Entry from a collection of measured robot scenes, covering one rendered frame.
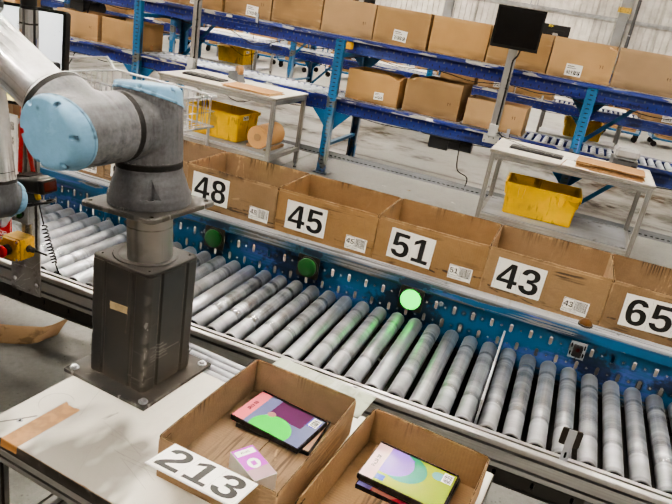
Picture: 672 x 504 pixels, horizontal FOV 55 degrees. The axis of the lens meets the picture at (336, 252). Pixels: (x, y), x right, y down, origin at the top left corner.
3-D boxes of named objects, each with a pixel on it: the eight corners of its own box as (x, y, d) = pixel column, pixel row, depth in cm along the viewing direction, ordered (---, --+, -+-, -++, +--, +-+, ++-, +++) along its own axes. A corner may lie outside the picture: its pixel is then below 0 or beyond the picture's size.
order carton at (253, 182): (183, 204, 252) (187, 162, 246) (222, 189, 278) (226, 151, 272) (273, 231, 240) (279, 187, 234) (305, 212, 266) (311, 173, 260)
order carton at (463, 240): (370, 260, 229) (379, 215, 223) (393, 238, 255) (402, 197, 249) (478, 292, 218) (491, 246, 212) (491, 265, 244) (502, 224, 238)
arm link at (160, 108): (197, 160, 150) (199, 83, 144) (142, 171, 136) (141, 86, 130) (150, 148, 157) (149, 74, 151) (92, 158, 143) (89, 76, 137)
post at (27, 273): (11, 287, 213) (4, 4, 181) (22, 282, 217) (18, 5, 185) (39, 298, 209) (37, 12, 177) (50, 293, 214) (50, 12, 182)
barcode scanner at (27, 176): (44, 213, 190) (40, 178, 187) (14, 208, 194) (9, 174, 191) (61, 208, 196) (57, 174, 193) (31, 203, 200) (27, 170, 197)
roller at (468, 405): (449, 431, 172) (453, 416, 170) (481, 349, 218) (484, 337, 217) (467, 438, 171) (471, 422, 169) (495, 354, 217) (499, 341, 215)
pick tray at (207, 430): (153, 475, 133) (156, 435, 129) (252, 390, 166) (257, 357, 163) (271, 535, 123) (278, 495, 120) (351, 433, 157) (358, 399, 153)
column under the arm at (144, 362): (143, 411, 151) (151, 285, 139) (63, 371, 161) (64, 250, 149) (211, 366, 174) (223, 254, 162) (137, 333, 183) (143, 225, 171)
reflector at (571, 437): (551, 462, 163) (563, 427, 159) (551, 460, 164) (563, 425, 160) (571, 469, 161) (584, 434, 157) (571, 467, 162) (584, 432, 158)
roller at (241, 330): (218, 346, 193) (220, 332, 191) (292, 288, 239) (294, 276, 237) (233, 352, 191) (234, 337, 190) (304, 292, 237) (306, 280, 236)
